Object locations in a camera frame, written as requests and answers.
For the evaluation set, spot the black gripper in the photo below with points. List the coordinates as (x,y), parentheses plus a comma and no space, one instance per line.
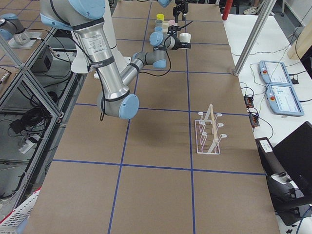
(179,8)
(180,45)

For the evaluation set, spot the white ikea cup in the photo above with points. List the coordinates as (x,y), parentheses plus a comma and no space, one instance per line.
(185,37)

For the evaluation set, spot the pink ikea cup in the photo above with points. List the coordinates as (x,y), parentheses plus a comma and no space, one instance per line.
(172,23)

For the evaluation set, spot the yellow ikea cup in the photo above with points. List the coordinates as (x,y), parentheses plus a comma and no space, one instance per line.
(160,16)

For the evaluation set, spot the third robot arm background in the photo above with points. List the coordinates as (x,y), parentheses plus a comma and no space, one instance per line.
(10,26)

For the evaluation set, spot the grey ikea cup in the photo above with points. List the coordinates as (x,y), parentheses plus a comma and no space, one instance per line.
(158,23)

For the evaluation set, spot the light blue ikea cup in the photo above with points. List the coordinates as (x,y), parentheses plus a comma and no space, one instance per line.
(158,29)

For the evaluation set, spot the red fire extinguisher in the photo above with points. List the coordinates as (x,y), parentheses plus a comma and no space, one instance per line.
(227,9)

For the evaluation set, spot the black usb hub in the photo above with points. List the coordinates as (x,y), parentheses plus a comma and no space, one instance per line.
(254,119)
(249,101)

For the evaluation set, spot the upper teach pendant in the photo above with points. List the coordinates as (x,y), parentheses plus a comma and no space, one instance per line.
(274,72)

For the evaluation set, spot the teach pendant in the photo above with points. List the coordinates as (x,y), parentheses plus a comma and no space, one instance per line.
(274,72)
(283,100)

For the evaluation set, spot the lower teach pendant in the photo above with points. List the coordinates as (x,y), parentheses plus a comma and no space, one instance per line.
(283,100)

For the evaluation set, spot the black laptop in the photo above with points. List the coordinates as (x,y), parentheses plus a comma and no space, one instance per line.
(295,155)

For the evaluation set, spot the white power strip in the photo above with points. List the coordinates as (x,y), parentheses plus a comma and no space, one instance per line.
(29,143)

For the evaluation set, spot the aluminium frame post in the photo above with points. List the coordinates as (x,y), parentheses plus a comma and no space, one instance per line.
(261,19)

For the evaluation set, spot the white wire cup rack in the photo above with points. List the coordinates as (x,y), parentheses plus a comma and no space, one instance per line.
(206,132)

